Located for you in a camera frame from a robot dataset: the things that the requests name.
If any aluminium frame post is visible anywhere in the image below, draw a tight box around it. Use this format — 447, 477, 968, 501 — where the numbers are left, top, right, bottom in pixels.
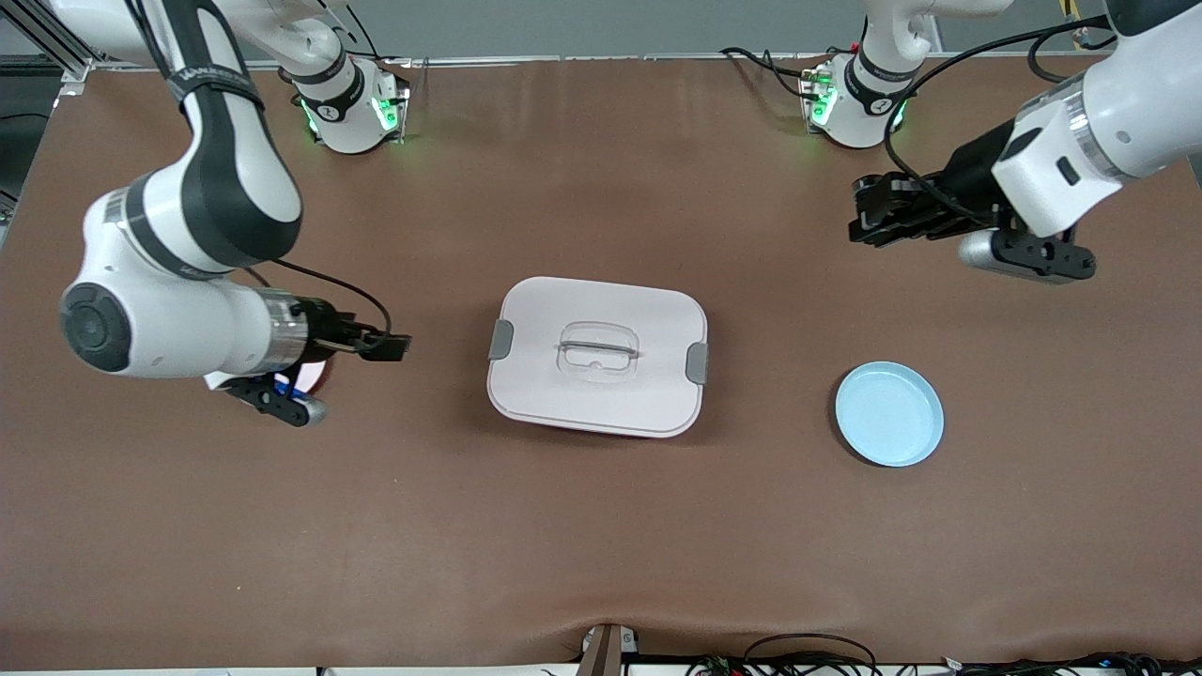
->
0, 0, 95, 87

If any black cable loop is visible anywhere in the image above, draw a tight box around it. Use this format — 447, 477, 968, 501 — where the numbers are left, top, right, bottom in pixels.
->
742, 633, 879, 676

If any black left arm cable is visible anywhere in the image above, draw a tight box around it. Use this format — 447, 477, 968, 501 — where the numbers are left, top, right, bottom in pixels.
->
883, 14, 1118, 231

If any brown table edge bracket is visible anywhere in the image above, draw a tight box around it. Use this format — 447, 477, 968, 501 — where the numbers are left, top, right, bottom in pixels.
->
575, 623, 641, 676

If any white lidded lunch box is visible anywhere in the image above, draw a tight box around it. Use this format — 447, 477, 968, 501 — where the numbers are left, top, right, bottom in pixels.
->
486, 276, 709, 439

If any light blue round plate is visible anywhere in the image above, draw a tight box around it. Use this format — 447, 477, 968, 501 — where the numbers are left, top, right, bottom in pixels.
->
835, 361, 946, 469

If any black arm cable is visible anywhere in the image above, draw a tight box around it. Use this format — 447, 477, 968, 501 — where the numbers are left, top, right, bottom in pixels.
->
883, 14, 1118, 231
127, 0, 393, 339

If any silver table edge rail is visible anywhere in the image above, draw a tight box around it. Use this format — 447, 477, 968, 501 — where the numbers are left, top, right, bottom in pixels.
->
94, 52, 1062, 69

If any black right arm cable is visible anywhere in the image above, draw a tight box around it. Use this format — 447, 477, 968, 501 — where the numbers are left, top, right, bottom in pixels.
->
127, 0, 393, 339

